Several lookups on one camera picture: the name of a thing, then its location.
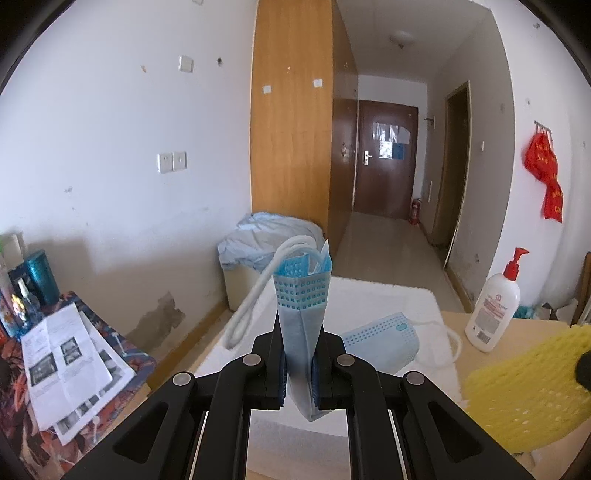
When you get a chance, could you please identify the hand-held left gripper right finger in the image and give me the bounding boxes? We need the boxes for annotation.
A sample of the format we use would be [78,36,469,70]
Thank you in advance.
[313,329,536,480]

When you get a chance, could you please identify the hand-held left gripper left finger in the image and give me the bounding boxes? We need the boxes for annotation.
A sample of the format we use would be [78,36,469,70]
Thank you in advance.
[60,322,284,480]

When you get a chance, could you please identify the blue face mask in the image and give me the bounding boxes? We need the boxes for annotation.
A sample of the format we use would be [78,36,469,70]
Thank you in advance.
[222,235,334,422]
[342,312,464,376]

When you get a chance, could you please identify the yellow foam net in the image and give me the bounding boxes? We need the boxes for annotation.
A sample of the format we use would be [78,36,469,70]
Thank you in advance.
[464,323,591,454]

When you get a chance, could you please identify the white foam box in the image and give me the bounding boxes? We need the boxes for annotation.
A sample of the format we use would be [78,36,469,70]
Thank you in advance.
[196,275,462,437]

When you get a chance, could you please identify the white lotion bottle red pump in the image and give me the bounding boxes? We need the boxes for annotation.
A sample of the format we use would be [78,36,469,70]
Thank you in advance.
[465,247,531,354]

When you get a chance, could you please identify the trash bin with blue bag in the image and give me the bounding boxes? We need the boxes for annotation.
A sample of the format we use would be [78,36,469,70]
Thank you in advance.
[217,212,324,271]

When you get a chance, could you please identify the printed tablecloth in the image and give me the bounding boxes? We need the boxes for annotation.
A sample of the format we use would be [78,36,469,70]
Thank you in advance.
[0,290,156,472]

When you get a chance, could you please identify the brown entrance door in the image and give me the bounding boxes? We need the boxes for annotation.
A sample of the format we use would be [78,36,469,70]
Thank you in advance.
[353,99,420,221]

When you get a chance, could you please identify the red hanging cloth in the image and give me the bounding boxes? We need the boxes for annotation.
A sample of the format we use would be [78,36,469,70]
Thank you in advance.
[523,129,565,224]

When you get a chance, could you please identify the printed paper sheets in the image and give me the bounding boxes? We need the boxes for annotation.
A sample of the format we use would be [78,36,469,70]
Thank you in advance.
[20,302,137,446]

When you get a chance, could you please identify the wooden wardrobe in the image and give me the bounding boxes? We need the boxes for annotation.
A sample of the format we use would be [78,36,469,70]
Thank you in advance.
[250,0,360,260]

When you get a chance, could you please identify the paper notices on door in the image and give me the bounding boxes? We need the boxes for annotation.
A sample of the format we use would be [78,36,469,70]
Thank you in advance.
[372,122,411,160]

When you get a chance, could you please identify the teal cup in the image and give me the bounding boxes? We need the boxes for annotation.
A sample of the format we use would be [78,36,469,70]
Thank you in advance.
[23,249,61,306]

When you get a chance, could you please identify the group of toiletry bottles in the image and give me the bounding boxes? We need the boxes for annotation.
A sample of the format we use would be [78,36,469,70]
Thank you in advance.
[0,233,43,340]

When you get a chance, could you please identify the dark wooden doorway frame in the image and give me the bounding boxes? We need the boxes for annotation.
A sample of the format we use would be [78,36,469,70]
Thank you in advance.
[431,80,472,269]

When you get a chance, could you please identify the double white wall switch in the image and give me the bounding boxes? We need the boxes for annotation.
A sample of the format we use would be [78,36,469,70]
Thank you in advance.
[156,151,188,175]

